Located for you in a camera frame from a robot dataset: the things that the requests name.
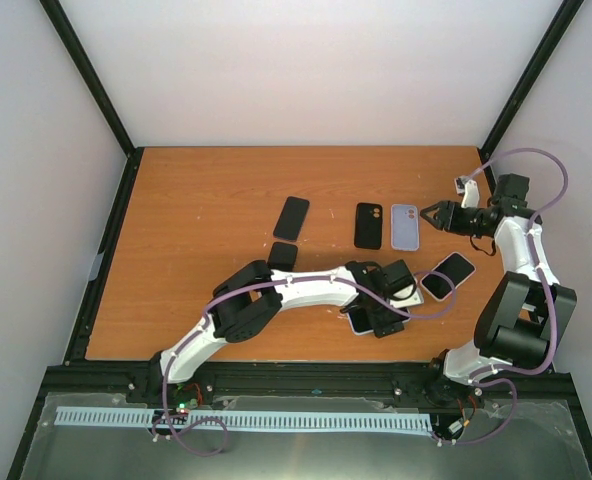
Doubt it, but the phone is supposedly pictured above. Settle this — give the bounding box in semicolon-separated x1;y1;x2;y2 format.
391;204;420;251
342;307;408;338
420;252;476;301

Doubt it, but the black phone case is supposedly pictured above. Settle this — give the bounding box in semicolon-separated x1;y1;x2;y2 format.
353;202;383;250

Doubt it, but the blue smartphone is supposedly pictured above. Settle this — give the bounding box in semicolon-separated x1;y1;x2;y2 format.
273;196;310;242

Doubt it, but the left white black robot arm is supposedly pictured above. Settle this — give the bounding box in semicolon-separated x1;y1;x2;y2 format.
148;260;422;403

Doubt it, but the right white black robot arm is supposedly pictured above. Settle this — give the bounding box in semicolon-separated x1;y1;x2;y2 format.
420;174;577;406

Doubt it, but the phone in pink case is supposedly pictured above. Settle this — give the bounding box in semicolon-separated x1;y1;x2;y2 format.
420;252;476;301

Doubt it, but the metal sheet front panel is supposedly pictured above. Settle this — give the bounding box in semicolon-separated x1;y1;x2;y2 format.
20;394;591;479

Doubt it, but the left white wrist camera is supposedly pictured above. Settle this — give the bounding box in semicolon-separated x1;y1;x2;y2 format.
390;284;424;309

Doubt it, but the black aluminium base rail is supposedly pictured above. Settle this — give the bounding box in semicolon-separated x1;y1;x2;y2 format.
40;360;577;406

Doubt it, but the light blue slotted cable duct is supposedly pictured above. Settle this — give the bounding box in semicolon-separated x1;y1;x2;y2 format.
53;406;432;436

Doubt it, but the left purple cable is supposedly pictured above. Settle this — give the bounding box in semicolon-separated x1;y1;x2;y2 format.
153;269;459;455

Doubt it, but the right black frame post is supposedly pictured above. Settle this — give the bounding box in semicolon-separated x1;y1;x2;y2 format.
479;0;588;156

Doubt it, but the black frame post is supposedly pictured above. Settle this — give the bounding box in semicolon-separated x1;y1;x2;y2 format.
38;0;138;156
479;0;588;156

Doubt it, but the left black frame post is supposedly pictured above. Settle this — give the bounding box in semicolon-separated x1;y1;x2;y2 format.
38;0;138;156

